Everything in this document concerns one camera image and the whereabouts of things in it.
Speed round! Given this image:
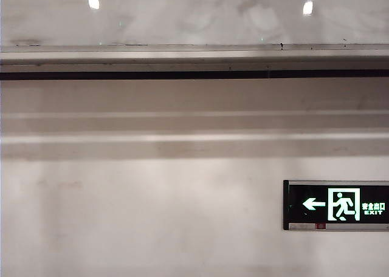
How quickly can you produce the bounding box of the aluminium whiteboard tray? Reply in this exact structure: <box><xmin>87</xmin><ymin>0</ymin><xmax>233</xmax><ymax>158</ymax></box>
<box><xmin>0</xmin><ymin>43</ymin><xmax>389</xmax><ymax>74</ymax></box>

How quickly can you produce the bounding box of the glossy white whiteboard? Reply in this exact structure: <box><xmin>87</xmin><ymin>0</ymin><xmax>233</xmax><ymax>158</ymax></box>
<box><xmin>0</xmin><ymin>0</ymin><xmax>389</xmax><ymax>47</ymax></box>

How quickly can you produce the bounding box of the green illuminated exit sign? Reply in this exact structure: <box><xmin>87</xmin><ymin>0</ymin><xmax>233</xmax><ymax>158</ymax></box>
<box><xmin>283</xmin><ymin>179</ymin><xmax>389</xmax><ymax>232</ymax></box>

